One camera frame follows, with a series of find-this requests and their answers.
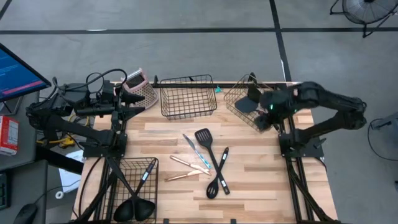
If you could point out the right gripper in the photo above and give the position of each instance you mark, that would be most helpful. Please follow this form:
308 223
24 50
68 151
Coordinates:
278 104

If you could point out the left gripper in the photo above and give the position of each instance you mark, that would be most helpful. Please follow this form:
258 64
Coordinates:
115 102

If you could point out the black solid turner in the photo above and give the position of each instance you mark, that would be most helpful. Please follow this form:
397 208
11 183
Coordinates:
245 105

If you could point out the black slotted turner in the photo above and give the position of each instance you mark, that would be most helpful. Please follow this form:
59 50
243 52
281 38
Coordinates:
204 137

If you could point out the rose gold knife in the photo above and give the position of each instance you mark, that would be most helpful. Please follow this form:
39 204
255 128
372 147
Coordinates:
183 162
180 177

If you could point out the black slotted spoon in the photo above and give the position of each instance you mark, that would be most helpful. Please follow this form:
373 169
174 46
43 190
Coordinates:
212 189

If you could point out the black nylon ladle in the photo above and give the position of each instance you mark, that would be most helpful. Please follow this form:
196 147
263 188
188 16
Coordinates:
144 210
124 211

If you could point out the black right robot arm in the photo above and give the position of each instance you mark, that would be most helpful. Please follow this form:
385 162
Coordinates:
335 99

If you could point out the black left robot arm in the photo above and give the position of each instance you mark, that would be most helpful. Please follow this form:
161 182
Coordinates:
62 124

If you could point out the pink box grater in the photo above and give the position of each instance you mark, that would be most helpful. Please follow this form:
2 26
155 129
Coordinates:
146 93

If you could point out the teal tag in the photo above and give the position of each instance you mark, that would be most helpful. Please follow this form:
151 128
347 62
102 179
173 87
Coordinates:
218 90

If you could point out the black desk leg bar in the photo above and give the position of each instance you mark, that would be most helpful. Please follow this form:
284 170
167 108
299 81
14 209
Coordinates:
59 160

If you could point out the white paper sheet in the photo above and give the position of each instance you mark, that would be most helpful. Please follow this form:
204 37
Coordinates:
70 180

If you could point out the white tape roll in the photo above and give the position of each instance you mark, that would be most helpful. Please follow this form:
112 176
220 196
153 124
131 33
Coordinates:
59 195

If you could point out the computer monitor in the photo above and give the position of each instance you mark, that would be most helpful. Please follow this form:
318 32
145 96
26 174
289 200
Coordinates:
15 74

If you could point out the grey monitor stand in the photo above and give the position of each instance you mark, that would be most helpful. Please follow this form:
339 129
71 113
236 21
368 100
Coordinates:
11 107

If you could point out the grey chair base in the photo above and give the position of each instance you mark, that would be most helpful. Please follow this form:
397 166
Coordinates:
387 121

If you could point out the red cardboard box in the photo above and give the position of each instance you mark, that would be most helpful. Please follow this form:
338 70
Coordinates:
7 135

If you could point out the grey desk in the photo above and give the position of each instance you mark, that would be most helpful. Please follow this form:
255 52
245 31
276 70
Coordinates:
21 180

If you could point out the black floor fan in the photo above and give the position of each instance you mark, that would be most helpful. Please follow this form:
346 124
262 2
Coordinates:
367 11

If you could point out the black computer mouse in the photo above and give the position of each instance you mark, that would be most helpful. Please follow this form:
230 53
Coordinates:
26 214

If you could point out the black keyboard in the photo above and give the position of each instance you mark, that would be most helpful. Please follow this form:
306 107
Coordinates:
3 191

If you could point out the black frame bracket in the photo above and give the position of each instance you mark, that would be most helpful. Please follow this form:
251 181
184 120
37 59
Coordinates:
252 77
156 81

